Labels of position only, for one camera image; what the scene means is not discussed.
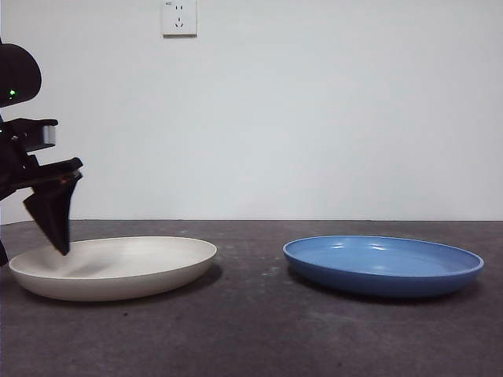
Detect white wall socket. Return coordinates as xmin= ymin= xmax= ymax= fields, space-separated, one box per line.
xmin=162 ymin=0 xmax=198 ymax=38

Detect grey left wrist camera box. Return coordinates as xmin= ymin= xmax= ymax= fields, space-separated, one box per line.
xmin=41 ymin=123 xmax=59 ymax=145

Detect blue round plate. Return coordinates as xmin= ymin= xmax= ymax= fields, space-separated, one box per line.
xmin=282 ymin=234 xmax=485 ymax=298

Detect white round plate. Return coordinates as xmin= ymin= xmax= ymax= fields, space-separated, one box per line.
xmin=8 ymin=236 xmax=218 ymax=302

